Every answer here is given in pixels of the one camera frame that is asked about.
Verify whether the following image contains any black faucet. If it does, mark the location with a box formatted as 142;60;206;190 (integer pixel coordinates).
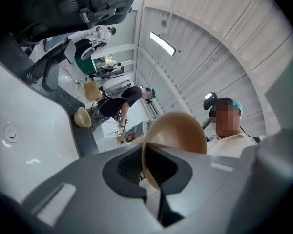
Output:
26;39;75;92

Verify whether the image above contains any black head-mounted camera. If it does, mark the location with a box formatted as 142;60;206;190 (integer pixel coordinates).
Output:
203;91;219;111

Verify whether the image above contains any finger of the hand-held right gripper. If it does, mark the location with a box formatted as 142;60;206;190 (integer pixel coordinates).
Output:
126;121;149;140

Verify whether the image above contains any teal hair cap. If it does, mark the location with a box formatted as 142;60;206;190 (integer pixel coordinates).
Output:
231;100;244;118

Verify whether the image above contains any cardboard box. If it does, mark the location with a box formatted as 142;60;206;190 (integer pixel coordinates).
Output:
84;80;101;101

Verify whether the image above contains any person's white shirt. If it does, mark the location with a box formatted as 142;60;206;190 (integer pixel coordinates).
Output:
206;127;259;159

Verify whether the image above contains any white sink drain cover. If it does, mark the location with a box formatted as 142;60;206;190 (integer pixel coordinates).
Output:
4;124;18;143

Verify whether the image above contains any white box appliance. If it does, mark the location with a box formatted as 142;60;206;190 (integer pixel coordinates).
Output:
97;120;127;146

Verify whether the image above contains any white sink basin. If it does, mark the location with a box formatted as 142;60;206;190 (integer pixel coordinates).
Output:
0;52;80;202

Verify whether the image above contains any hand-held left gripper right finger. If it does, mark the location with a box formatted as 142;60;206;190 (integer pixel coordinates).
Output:
144;143;272;234

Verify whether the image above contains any person's head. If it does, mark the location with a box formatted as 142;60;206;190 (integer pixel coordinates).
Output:
209;97;244;138

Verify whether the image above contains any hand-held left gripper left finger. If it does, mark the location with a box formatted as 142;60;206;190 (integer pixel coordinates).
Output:
21;144;163;234

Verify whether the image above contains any green tub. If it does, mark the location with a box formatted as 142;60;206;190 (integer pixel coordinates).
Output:
75;55;98;74

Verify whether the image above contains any ceiling light bar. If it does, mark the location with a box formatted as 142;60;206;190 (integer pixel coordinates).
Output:
149;31;177;56

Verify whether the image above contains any white domed backpack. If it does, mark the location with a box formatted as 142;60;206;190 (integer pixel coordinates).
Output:
102;76;135;95

